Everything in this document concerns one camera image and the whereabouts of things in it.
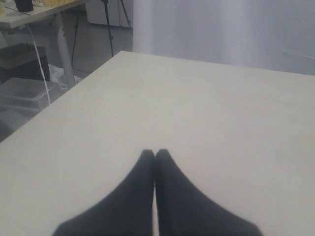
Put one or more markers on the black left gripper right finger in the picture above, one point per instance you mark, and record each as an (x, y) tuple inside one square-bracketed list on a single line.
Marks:
[(183, 210)]

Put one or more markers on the clear plastic storage box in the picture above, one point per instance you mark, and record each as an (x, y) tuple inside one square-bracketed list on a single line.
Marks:
[(27, 96)]

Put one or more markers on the grey side desk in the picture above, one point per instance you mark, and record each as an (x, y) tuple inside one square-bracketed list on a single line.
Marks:
[(12, 18)]

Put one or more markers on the black tripod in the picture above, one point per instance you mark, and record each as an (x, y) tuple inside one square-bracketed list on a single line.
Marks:
[(102, 28)]

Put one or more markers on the black box under desk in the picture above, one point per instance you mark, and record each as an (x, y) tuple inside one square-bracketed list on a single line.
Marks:
[(25, 61)]

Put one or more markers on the white backdrop curtain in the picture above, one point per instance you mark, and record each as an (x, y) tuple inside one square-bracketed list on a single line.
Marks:
[(269, 34)]

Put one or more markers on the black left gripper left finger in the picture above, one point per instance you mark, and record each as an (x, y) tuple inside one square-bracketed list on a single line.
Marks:
[(126, 211)]

